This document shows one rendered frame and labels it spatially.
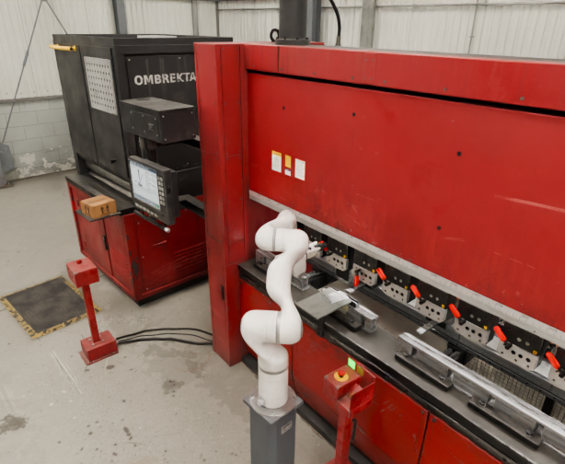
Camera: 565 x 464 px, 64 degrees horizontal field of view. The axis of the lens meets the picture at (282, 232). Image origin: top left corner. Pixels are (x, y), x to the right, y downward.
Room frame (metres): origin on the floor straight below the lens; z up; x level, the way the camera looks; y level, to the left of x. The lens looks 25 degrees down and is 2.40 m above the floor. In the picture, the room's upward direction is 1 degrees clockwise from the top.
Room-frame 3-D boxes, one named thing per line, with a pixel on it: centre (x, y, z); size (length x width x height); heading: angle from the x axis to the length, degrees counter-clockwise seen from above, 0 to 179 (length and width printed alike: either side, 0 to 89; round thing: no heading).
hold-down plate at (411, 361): (1.70, -0.69, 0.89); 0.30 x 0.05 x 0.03; 40
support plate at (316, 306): (2.11, -0.23, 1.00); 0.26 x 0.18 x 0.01; 130
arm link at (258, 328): (1.39, 0.06, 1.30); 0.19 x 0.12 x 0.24; 85
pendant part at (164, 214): (2.77, 0.83, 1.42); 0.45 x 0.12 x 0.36; 45
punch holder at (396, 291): (1.91, -0.59, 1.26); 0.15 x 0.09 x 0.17; 40
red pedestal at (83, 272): (2.84, 1.46, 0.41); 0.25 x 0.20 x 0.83; 130
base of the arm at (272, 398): (1.39, 0.03, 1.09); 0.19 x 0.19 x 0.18
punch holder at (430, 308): (1.76, -0.71, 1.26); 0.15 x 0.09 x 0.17; 40
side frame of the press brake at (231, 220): (3.06, 0.14, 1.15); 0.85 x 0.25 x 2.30; 130
